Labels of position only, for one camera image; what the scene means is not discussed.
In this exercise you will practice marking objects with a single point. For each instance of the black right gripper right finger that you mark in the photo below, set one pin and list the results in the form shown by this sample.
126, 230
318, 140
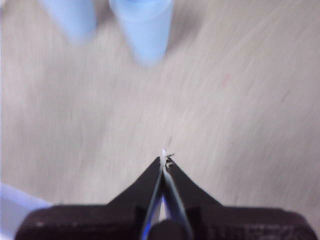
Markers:
185, 192

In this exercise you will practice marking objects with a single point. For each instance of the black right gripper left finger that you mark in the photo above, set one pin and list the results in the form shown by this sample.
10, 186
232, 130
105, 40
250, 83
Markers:
145, 190

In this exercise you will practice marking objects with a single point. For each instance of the blue ribbed plastic cup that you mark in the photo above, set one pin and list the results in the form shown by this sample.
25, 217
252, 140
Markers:
147, 32
75, 20

